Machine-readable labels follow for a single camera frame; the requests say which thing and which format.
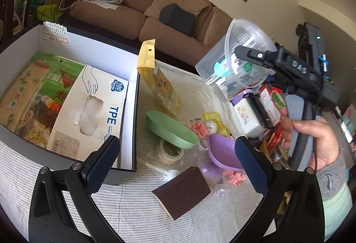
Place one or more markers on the grey lumbar pillow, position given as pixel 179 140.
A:
pixel 176 19

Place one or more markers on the black remote control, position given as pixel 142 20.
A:
pixel 261 112

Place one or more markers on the green oval dish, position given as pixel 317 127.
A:
pixel 172 129

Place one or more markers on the brown sponge block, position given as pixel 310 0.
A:
pixel 180 193

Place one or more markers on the white cardboard box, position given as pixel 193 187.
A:
pixel 83 48

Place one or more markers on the person's right forearm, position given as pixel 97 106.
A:
pixel 333 198

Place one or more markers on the small white tape roll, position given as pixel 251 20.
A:
pixel 212 127

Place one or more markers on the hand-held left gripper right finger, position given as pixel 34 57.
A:
pixel 250 168

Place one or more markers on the clear plastic bag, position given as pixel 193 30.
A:
pixel 200 92

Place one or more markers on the white striped tablecloth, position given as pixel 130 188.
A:
pixel 125 209

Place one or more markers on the clear tape roll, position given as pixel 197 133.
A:
pixel 179 154

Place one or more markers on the yellow snack pouch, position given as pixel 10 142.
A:
pixel 164 90

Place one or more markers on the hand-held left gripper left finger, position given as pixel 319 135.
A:
pixel 101 165

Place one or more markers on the brown sofa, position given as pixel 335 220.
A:
pixel 111 17

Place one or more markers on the pink flower clips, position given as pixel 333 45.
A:
pixel 233 176
pixel 199 130

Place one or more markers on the green yellow bag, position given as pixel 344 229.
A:
pixel 50 12

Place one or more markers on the white plastic spoon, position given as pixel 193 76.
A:
pixel 173 173

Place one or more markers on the yellow candy packet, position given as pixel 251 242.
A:
pixel 211 116

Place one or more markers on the green sushi kit packet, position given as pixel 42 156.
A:
pixel 50 76

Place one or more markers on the white blue glove box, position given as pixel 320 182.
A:
pixel 69 126

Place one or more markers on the dark wooden chair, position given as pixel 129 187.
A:
pixel 7 15

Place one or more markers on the white floral box purple lid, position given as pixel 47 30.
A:
pixel 247 115

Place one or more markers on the person's right hand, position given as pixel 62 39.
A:
pixel 325 140

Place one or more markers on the white papers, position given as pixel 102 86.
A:
pixel 94 3

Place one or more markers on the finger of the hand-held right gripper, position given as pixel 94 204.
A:
pixel 258 56

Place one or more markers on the purple plastic bowl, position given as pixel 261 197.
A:
pixel 222 148

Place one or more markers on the clear plastic cup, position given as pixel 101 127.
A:
pixel 211 65

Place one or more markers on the pile of red snack packets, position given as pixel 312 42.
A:
pixel 275 101

